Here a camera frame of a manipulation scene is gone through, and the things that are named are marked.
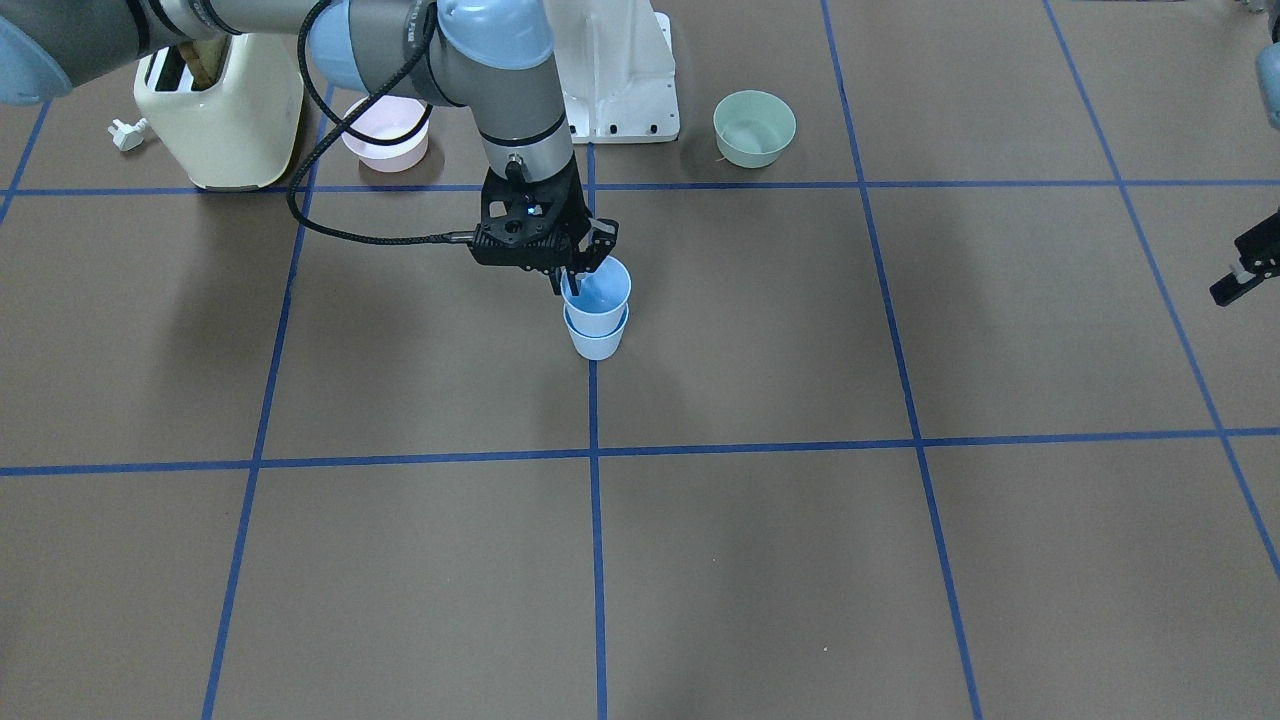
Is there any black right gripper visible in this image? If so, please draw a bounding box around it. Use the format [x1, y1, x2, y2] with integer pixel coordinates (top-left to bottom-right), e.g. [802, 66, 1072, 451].
[470, 165, 620, 299]

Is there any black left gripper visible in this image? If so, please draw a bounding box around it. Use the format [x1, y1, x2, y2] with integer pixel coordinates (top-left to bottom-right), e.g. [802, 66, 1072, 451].
[1210, 210, 1279, 307]

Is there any blue cup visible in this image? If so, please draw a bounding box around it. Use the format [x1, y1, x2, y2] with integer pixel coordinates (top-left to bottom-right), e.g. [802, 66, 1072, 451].
[564, 256, 632, 336]
[563, 307, 630, 361]

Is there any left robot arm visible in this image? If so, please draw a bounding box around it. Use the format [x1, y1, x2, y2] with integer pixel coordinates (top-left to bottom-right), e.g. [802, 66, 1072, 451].
[1210, 3, 1279, 307]

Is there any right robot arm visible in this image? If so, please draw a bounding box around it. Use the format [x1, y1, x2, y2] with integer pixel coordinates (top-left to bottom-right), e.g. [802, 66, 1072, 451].
[1, 1, 618, 296]

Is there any green bowl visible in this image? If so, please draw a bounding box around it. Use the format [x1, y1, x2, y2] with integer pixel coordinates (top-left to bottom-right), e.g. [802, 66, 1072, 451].
[712, 90, 797, 169]

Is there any pink bowl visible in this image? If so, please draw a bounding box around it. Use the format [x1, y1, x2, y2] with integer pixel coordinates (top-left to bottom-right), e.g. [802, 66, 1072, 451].
[340, 96, 429, 173]

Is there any cream toaster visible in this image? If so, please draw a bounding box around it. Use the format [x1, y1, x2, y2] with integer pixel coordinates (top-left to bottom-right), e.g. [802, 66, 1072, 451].
[133, 35, 305, 192]

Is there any bread slice in toaster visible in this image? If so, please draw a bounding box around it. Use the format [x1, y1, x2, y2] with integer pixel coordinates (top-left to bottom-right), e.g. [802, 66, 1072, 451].
[177, 37, 229, 91]

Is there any white toaster plug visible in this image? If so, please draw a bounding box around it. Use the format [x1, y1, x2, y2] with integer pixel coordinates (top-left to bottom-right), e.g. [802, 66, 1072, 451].
[106, 118, 150, 152]

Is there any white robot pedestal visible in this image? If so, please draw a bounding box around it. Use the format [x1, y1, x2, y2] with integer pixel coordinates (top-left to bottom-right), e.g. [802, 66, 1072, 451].
[547, 1, 681, 145]

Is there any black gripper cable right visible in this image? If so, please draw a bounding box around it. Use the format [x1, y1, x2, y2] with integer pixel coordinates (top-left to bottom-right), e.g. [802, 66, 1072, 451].
[285, 0, 481, 247]

